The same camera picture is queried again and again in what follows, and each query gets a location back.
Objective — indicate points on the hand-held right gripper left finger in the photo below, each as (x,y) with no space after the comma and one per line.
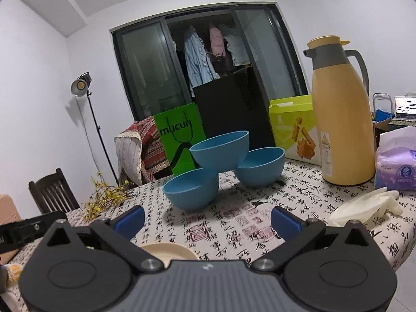
(133,219)

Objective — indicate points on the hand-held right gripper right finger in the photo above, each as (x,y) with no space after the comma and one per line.
(282,221)

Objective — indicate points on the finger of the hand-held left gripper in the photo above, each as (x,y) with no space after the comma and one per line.
(32,229)

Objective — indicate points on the cream round plate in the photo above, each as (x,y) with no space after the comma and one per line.
(169,252)

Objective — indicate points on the blue bowl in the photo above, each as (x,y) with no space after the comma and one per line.
(221,152)
(191,191)
(263,169)

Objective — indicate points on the pink ribbed suitcase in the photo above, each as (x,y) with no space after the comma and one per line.
(8,208)

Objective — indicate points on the yellow flower branches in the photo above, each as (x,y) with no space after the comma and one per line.
(104,198)

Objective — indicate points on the dark wooden chair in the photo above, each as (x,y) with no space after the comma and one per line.
(55,191)

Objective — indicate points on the red patterned quilted blanket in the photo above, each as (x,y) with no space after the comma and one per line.
(149,149)

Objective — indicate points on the white rubber glove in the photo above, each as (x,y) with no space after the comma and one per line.
(364,204)

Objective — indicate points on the yellow-green snack box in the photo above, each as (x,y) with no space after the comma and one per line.
(292,130)

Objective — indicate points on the green paper bag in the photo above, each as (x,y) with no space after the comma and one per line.
(175,126)

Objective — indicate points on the yellow thermos jug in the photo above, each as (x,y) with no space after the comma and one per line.
(341,120)

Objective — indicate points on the black paper bag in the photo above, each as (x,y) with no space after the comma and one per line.
(227,110)

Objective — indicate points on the purple tissue pack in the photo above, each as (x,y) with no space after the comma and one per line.
(396,169)

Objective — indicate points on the studio light on stand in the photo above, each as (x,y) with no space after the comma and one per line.
(79,86)

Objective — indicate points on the dark framed sliding glass door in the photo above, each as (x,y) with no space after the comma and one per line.
(146,58)

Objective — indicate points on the open laptop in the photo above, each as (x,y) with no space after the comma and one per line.
(404,107)

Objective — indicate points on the hanging light blue shirt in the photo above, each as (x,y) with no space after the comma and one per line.
(195,58)

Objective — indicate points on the hanging white garment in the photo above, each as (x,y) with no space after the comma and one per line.
(237,45)

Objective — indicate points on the hanging pink garment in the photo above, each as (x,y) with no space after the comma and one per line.
(216,40)

